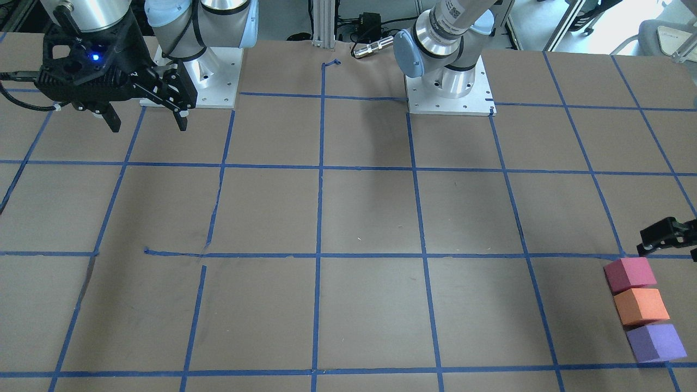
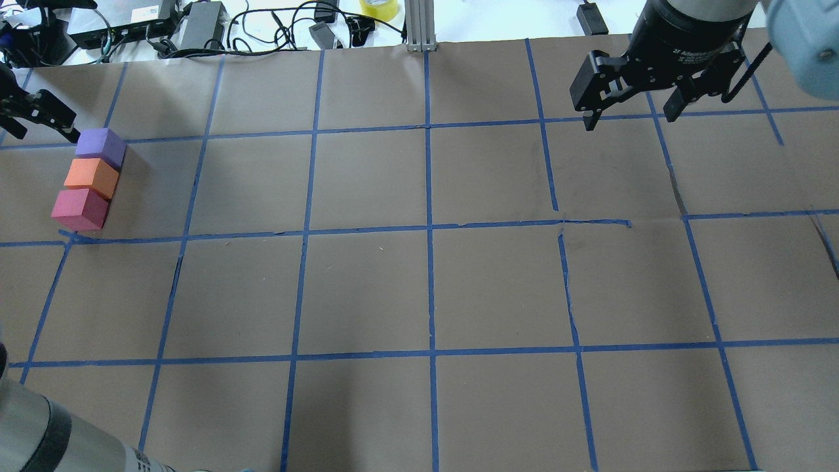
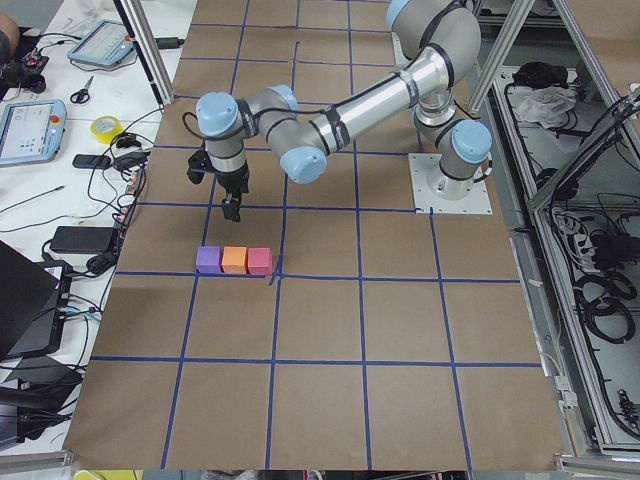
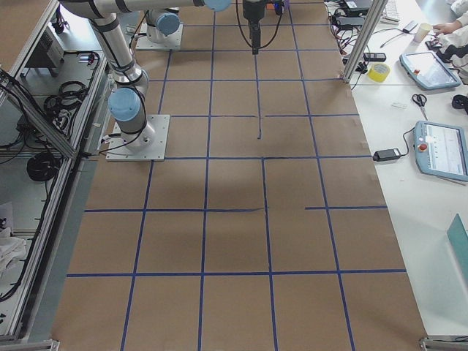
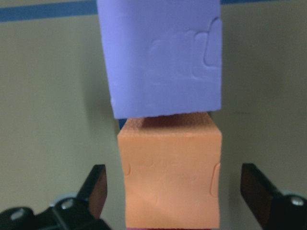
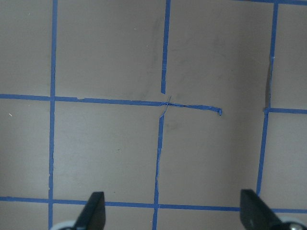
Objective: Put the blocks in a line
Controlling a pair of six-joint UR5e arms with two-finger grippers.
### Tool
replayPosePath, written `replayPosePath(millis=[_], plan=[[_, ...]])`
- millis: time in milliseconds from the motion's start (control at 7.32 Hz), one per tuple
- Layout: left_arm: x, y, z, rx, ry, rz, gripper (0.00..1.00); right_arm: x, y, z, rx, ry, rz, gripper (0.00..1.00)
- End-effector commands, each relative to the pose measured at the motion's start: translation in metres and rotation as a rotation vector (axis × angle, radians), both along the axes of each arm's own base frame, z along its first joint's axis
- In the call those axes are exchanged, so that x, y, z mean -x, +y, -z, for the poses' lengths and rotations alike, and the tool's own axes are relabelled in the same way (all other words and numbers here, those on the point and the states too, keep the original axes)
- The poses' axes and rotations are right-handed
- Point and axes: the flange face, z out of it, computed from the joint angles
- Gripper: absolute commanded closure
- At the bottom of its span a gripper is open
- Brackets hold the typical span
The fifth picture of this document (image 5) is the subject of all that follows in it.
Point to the purple foam block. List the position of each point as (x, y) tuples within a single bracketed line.
[(162, 57)]

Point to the orange foam block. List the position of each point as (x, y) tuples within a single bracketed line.
[(171, 168)]

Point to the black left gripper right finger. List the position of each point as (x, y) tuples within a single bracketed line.
[(272, 209)]

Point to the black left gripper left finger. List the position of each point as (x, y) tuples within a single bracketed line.
[(83, 211)]

